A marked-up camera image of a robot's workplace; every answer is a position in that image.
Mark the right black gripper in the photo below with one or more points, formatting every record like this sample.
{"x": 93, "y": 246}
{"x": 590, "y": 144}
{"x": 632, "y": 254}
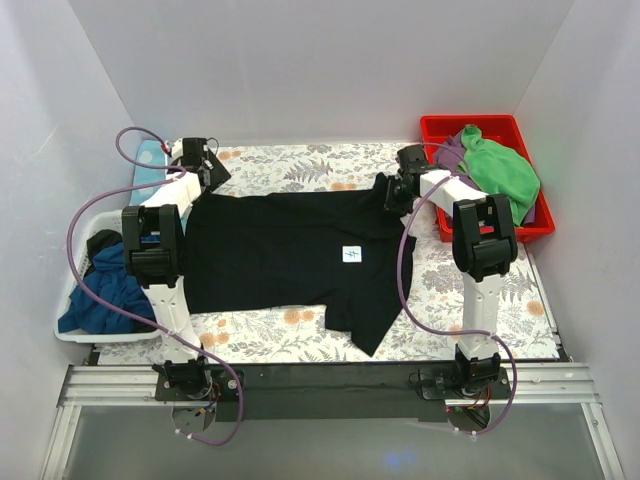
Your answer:
{"x": 395, "y": 192}

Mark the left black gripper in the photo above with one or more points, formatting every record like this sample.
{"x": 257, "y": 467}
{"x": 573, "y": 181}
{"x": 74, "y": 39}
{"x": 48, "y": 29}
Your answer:
{"x": 213, "y": 170}

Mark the black t-shirt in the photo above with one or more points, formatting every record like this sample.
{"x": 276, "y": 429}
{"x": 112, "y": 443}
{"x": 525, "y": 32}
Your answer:
{"x": 338, "y": 249}

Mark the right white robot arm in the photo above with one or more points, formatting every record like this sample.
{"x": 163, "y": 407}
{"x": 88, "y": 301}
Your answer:
{"x": 484, "y": 247}

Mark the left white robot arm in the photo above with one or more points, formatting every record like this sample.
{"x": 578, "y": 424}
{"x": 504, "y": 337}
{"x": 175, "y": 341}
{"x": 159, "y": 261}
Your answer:
{"x": 155, "y": 254}

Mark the blue polka dot cloth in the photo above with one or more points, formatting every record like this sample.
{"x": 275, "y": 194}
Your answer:
{"x": 151, "y": 163}

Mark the purple t-shirt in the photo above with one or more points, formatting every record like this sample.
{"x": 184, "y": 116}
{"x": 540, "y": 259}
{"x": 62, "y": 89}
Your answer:
{"x": 451, "y": 155}

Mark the green t-shirt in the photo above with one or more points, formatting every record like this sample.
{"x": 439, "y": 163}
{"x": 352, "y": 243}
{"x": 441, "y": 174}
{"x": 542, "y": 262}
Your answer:
{"x": 497, "y": 169}

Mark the red plastic bin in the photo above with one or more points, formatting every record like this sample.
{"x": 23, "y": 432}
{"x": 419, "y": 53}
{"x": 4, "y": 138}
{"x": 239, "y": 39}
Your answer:
{"x": 503, "y": 129}

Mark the floral table mat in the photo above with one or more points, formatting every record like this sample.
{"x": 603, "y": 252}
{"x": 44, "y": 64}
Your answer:
{"x": 298, "y": 334}

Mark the white laundry basket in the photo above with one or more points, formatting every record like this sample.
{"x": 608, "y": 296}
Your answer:
{"x": 110, "y": 220}

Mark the blue t-shirt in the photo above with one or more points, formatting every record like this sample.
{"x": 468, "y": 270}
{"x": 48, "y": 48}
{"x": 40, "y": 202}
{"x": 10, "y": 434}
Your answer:
{"x": 110, "y": 281}

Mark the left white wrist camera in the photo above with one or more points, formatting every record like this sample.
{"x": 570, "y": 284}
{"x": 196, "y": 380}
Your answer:
{"x": 173, "y": 149}

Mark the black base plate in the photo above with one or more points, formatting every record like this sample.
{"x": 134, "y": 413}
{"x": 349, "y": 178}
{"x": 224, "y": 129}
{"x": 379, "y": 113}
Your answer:
{"x": 319, "y": 391}

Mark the aluminium mounting rail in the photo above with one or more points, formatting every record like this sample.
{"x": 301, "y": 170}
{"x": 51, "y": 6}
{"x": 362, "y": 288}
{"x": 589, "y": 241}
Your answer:
{"x": 538, "y": 383}

